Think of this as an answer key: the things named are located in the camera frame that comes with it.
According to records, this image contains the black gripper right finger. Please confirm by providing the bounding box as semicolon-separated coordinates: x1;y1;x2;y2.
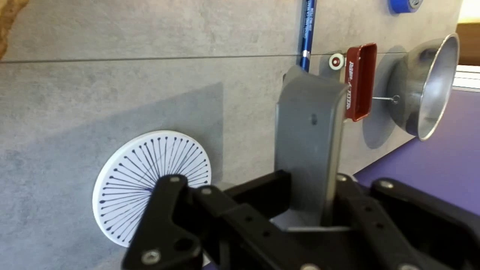
320;171;480;270

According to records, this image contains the grey calculator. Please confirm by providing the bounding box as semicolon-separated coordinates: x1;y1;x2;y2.
273;63;353;230

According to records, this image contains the grey concrete-look table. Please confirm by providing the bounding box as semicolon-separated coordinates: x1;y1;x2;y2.
0;0;465;270

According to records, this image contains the round metal bowl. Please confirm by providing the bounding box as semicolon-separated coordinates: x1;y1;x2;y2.
386;32;461;143

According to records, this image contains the red metal tin box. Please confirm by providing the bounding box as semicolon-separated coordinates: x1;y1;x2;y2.
326;42;402;123

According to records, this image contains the blue tape roll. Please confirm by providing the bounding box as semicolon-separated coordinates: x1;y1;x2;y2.
386;0;426;17

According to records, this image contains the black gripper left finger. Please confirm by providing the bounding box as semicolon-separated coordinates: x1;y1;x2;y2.
120;168;321;270

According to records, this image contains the blue pen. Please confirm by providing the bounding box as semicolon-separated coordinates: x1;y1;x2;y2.
297;0;318;72

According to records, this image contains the white disc with radial lines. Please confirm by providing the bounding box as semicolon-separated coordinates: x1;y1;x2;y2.
90;129;213;249

